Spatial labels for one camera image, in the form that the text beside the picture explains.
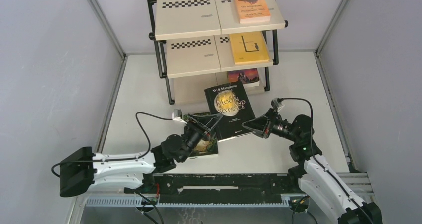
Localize cream three-tier shelf rack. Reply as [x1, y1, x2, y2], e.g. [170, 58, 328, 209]
[147, 0, 288, 105]

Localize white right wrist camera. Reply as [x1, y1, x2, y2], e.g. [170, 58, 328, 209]
[271, 98, 284, 111]

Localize black mounting base rail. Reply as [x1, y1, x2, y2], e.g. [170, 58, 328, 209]
[123, 165, 321, 205]

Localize dark black-green book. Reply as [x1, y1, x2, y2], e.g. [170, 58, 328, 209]
[204, 81, 255, 142]

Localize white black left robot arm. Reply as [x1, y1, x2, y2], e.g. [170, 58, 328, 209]
[51, 109, 223, 197]

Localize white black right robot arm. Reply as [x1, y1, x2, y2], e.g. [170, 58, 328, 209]
[242, 108, 383, 224]

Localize orange paperback book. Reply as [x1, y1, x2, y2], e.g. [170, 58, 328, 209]
[234, 0, 271, 24]

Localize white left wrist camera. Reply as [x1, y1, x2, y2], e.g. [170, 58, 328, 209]
[172, 109, 186, 123]

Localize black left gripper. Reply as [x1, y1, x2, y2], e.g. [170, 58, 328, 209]
[179, 113, 223, 162]

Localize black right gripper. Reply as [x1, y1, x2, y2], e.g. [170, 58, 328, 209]
[242, 107, 299, 142]

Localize yellow book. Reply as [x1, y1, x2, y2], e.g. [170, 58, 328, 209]
[229, 31, 270, 65]

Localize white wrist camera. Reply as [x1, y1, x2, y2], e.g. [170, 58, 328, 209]
[271, 98, 284, 111]
[172, 109, 186, 123]

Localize green garden cover book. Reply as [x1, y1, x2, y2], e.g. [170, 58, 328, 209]
[189, 134, 219, 159]

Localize Jane Eyre blue book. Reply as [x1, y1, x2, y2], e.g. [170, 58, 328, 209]
[227, 68, 260, 88]

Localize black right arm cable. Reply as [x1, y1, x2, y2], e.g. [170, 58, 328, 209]
[280, 97, 377, 224]

